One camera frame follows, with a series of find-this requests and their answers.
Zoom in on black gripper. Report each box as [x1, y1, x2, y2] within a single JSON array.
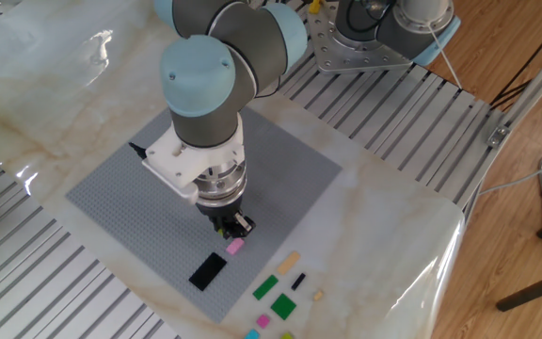
[[196, 197, 257, 239]]

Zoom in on dark furniture legs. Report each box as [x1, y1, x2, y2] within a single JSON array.
[[495, 211, 542, 313]]

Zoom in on marble pattern table mat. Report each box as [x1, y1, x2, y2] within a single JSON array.
[[0, 0, 466, 339]]

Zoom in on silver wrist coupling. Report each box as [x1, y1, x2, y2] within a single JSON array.
[[194, 159, 248, 208]]

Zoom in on square green Lego plate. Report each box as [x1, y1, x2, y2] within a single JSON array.
[[270, 292, 297, 321]]

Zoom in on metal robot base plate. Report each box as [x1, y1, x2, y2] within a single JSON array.
[[307, 0, 416, 75]]

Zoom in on white cable tie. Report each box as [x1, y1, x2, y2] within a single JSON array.
[[425, 23, 464, 90]]

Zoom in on aluminium frame post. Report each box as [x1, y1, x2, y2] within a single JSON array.
[[486, 31, 542, 150]]

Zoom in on long tan Lego plate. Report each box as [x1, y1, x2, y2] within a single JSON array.
[[276, 250, 302, 276]]

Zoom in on pink Lego brick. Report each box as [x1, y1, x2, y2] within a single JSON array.
[[225, 236, 246, 257]]

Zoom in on black Lego plate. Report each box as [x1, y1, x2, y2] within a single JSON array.
[[188, 251, 229, 292]]

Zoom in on grey Lego baseplate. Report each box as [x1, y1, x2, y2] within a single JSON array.
[[65, 104, 343, 325]]

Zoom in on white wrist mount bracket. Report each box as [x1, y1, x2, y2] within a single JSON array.
[[141, 120, 247, 206]]

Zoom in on long green Lego plate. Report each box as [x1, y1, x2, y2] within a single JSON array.
[[251, 274, 280, 301]]

